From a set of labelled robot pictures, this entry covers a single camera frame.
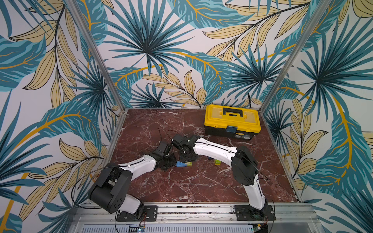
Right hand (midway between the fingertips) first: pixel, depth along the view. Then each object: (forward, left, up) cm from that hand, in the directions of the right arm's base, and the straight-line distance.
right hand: (184, 159), depth 88 cm
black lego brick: (-13, -10, +26) cm, 31 cm away
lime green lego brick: (-2, -3, -3) cm, 5 cm away
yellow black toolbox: (+18, -33, +12) cm, 40 cm away
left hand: (-2, +5, -3) cm, 6 cm away
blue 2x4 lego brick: (-2, +3, -3) cm, 5 cm away
